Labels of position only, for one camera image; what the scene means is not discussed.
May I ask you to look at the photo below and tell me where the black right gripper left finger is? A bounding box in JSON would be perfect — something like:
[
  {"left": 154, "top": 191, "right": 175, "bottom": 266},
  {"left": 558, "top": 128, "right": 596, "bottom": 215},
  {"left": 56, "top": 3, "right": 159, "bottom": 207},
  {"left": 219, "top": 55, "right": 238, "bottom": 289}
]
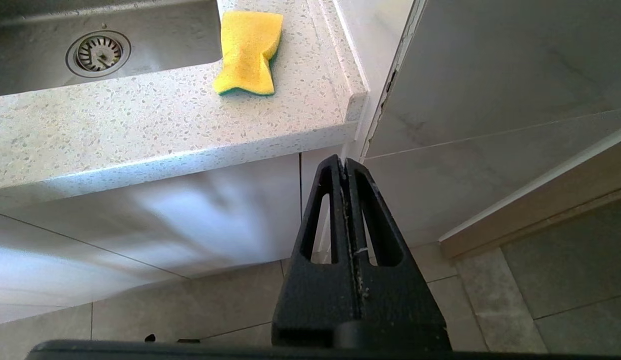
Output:
[{"left": 272, "top": 155, "right": 362, "bottom": 348}]

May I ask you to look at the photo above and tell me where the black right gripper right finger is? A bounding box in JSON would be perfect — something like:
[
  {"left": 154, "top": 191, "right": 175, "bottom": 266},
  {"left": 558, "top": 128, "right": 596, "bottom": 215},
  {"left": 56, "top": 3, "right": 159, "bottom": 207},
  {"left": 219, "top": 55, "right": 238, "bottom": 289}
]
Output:
[{"left": 346, "top": 158, "right": 451, "bottom": 351}]

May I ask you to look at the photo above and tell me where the yellow and green sponge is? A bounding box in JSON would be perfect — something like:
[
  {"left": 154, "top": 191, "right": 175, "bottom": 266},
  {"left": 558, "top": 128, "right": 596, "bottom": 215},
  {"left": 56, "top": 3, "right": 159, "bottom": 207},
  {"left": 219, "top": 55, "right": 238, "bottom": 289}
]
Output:
[{"left": 213, "top": 11, "right": 284, "bottom": 97}]

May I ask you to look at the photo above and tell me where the stainless steel sink basin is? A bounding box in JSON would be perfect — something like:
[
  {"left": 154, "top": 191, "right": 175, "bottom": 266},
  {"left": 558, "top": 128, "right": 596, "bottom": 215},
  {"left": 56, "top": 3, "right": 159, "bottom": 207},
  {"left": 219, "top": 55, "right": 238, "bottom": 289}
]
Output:
[{"left": 0, "top": 0, "right": 224, "bottom": 98}]

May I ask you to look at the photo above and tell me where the beige wooden trim board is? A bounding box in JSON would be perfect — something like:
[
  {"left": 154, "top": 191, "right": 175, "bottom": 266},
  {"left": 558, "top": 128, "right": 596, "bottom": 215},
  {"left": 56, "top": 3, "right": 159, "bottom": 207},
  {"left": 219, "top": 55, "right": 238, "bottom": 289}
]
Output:
[{"left": 439, "top": 122, "right": 621, "bottom": 260}]

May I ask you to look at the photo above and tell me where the round metal drain strainer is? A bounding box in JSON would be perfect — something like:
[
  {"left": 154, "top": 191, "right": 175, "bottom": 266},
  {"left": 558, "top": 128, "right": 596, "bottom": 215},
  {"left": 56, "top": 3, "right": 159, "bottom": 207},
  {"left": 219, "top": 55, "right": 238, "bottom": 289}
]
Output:
[{"left": 65, "top": 30, "right": 132, "bottom": 79}]

